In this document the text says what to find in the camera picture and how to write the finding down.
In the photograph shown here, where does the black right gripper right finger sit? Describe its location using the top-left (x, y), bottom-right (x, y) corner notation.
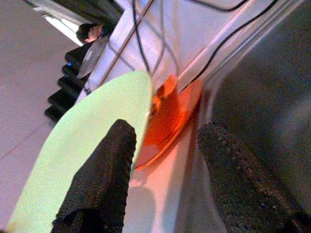
top-left (197, 120), bottom-right (311, 233)

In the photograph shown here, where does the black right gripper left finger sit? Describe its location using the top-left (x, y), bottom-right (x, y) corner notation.
top-left (51, 118), bottom-right (137, 233)

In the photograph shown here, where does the green plate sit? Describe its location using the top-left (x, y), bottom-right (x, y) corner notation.
top-left (6, 69), bottom-right (154, 233)

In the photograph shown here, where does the orange plate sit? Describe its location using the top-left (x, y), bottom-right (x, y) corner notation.
top-left (134, 78), bottom-right (204, 171)

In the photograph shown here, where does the stainless steel sink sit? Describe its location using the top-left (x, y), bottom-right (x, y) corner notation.
top-left (208, 0), bottom-right (311, 214)

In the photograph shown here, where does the black power strip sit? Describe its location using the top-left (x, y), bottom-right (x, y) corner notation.
top-left (45, 42), bottom-right (93, 122)

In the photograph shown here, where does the orange bowl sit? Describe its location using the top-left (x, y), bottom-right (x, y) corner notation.
top-left (151, 74), bottom-right (182, 117)

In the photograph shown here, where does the person with dark hair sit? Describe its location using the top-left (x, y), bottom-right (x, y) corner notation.
top-left (76, 23), bottom-right (110, 78)

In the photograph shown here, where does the thin black cable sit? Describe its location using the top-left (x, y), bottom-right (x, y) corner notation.
top-left (179, 0), bottom-right (279, 92)
top-left (132, 0), bottom-right (150, 73)
top-left (194, 0), bottom-right (248, 12)

